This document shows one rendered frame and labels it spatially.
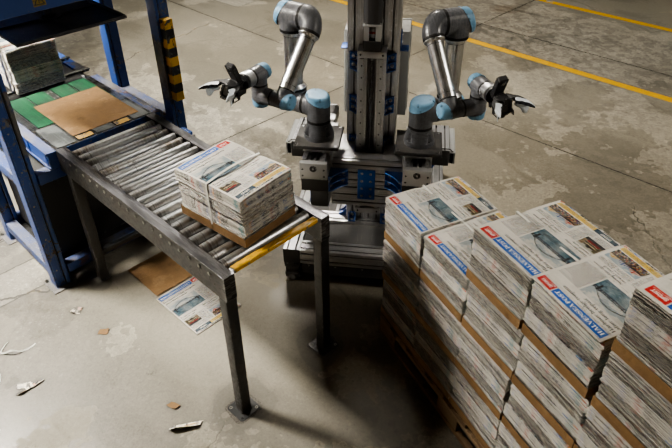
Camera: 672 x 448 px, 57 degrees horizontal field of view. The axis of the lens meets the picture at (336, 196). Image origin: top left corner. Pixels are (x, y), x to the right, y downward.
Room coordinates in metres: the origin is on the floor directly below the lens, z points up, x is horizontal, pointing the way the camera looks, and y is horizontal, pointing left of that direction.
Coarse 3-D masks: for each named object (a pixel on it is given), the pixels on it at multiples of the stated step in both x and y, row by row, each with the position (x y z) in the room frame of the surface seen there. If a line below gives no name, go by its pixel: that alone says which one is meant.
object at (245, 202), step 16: (256, 160) 2.12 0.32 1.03; (272, 160) 2.11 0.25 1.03; (240, 176) 2.00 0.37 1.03; (256, 176) 1.99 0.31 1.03; (272, 176) 1.99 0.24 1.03; (288, 176) 2.04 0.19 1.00; (224, 192) 1.89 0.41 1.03; (240, 192) 1.89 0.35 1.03; (256, 192) 1.90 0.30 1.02; (272, 192) 1.96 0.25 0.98; (288, 192) 2.03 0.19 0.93; (224, 208) 1.89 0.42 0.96; (240, 208) 1.84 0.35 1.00; (256, 208) 1.89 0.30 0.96; (272, 208) 1.95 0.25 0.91; (288, 208) 2.03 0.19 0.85; (224, 224) 1.91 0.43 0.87; (240, 224) 1.85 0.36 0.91; (256, 224) 1.88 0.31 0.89
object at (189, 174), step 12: (228, 144) 2.24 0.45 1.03; (204, 156) 2.15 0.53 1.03; (216, 156) 2.14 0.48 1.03; (228, 156) 2.14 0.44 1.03; (240, 156) 2.15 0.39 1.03; (180, 168) 2.06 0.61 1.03; (192, 168) 2.06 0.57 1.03; (204, 168) 2.06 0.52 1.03; (216, 168) 2.06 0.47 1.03; (180, 180) 2.05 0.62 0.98; (192, 180) 2.00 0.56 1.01; (192, 192) 2.01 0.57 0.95; (192, 204) 2.03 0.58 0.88; (204, 204) 1.97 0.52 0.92; (204, 216) 1.98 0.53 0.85
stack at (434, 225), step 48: (432, 192) 2.17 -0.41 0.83; (384, 240) 2.14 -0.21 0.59; (432, 240) 1.85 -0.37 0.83; (384, 288) 2.13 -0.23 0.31; (384, 336) 2.10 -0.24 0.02; (480, 336) 1.53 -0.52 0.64; (432, 384) 1.73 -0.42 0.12; (480, 384) 1.49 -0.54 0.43; (528, 384) 1.30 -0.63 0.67; (480, 432) 1.44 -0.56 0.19; (528, 432) 1.25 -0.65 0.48; (576, 432) 1.11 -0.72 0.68
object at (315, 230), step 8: (152, 112) 2.99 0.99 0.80; (160, 120) 2.90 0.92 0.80; (168, 128) 2.81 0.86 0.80; (176, 128) 2.81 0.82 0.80; (184, 136) 2.72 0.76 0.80; (192, 136) 2.72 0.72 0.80; (192, 144) 2.66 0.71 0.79; (200, 144) 2.64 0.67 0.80; (208, 144) 2.64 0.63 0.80; (296, 200) 2.16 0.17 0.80; (304, 200) 2.16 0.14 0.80; (304, 208) 2.10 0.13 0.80; (312, 208) 2.10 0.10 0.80; (312, 216) 2.06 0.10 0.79; (320, 216) 2.04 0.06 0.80; (328, 216) 2.05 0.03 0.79; (320, 224) 2.03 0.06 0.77; (328, 224) 2.05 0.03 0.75; (312, 232) 2.06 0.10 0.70; (320, 232) 2.03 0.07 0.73; (328, 232) 2.05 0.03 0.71; (320, 240) 2.03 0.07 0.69
